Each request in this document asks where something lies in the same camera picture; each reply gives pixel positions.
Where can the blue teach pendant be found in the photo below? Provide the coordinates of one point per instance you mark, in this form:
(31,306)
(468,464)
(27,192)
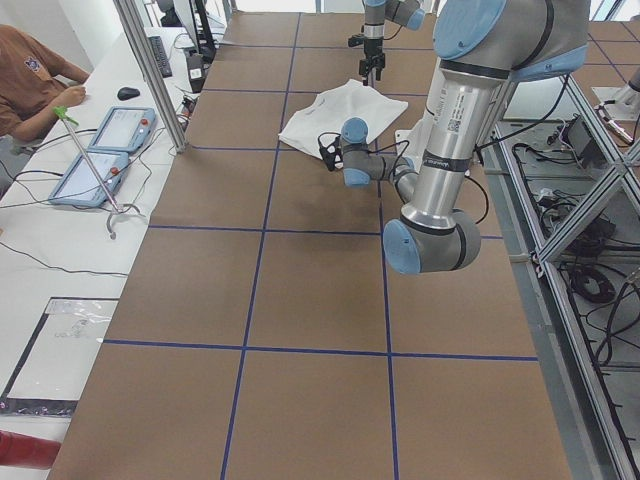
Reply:
(79,186)
(124,129)

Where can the upper blue teach pendant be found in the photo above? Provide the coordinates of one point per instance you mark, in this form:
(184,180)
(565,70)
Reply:
(124,129)

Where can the white long-sleeve printed shirt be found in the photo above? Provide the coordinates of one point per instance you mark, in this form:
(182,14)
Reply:
(332,108)

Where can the black computer mouse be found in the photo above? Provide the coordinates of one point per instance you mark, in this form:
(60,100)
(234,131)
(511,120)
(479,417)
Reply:
(127,93)

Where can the lower blue teach pendant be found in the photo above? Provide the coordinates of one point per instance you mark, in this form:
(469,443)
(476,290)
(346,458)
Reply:
(79,186)

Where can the red cylinder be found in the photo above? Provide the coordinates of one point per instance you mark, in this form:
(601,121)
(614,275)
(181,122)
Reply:
(24,451)

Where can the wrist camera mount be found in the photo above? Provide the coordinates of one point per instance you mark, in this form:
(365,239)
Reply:
(355,40)
(331,154)

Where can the person in brown shirt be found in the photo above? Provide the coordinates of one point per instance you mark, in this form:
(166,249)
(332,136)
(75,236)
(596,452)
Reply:
(34,81)

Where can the black keyboard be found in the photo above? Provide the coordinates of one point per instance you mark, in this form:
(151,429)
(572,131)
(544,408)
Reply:
(160,56)

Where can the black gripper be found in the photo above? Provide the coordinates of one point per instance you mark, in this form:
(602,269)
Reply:
(371,49)

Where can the aluminium frame post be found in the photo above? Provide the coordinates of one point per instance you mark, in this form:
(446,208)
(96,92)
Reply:
(140,46)

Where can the plastic document sleeve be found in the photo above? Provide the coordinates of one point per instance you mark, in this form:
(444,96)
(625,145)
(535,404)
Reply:
(49,376)

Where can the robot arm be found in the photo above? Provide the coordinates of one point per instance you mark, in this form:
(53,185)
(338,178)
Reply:
(408,14)
(480,46)

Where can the purple rod tool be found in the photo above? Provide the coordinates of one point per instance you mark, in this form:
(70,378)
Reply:
(116,208)

